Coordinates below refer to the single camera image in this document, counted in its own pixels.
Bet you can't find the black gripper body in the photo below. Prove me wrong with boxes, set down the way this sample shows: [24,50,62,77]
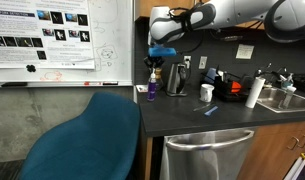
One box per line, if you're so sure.
[144,55,166,67]

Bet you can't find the purple pump bottle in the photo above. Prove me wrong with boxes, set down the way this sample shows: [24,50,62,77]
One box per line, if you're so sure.
[146,68,158,102]

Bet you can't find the blue bottle in rack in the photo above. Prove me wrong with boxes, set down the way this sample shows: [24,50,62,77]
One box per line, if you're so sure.
[205,67,218,84]

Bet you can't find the small glass jar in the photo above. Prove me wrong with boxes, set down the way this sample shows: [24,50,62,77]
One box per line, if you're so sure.
[155,66,165,91]

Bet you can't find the steel electric kettle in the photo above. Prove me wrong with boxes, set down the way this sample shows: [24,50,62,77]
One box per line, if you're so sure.
[164,62,190,98]

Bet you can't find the white card with red print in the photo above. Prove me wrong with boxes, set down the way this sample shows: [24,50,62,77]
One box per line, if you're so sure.
[135,84,149,94]

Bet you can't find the white power outlet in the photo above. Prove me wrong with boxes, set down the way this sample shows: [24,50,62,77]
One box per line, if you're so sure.
[183,55,192,69]

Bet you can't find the black whiteboard marker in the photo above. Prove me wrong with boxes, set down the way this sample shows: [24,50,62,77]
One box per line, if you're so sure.
[101,80,120,86]

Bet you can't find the whiteboard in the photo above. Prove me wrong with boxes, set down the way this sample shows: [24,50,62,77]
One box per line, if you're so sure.
[0,0,134,88]

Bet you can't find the white mug with black print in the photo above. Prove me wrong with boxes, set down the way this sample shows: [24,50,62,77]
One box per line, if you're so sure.
[198,83,215,103]

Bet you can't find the clear plastic utensil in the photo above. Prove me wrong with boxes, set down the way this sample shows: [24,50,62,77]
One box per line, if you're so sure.
[192,103,212,112]

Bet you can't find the red whiteboard marker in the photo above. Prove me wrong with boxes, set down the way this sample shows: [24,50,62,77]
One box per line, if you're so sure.
[83,81,102,87]

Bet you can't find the wooden upper cabinets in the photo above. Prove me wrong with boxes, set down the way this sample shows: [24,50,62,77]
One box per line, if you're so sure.
[135,0,267,31]

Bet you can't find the blue plastic utensil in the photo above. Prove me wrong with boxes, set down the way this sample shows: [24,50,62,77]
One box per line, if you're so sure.
[203,105,219,117]

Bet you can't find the black dish rack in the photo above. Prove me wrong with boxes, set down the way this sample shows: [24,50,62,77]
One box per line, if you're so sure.
[201,71,256,103]

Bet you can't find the orange plastic item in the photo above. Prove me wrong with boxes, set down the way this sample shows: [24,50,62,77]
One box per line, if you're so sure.
[230,80,242,94]

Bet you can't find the white paper note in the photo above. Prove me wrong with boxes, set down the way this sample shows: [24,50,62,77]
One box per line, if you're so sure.
[235,43,255,60]

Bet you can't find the white paper towel roll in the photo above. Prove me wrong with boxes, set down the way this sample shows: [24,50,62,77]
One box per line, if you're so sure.
[244,76,266,109]

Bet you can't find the blue shell chair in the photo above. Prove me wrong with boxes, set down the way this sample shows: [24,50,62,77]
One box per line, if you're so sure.
[18,92,141,180]

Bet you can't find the stainless steel dishwasher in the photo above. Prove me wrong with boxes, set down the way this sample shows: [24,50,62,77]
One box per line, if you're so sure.
[159,126,256,180]

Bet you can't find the research poster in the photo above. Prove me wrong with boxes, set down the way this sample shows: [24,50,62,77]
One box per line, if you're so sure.
[0,0,95,70]

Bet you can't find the chrome faucet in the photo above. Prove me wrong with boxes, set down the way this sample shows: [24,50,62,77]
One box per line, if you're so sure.
[277,72,297,110]

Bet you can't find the black whiteboard eraser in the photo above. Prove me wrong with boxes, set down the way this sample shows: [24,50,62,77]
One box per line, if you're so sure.
[0,82,28,88]

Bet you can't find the wooden lower cabinet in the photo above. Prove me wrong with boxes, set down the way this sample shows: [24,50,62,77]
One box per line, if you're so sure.
[236,120,305,180]

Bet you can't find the stainless steel sink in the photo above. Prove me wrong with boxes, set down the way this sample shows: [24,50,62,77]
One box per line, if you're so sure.
[256,85,305,114]

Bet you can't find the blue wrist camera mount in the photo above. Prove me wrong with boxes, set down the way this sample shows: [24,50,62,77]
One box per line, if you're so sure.
[148,46,177,58]

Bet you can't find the white light switch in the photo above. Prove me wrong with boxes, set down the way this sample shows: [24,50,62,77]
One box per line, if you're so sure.
[197,55,208,70]

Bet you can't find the metal cabinet handle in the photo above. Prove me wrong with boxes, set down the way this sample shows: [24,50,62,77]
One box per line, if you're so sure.
[297,134,305,149]
[286,135,300,151]

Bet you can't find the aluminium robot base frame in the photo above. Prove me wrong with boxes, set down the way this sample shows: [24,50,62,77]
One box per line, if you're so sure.
[283,151,305,180]

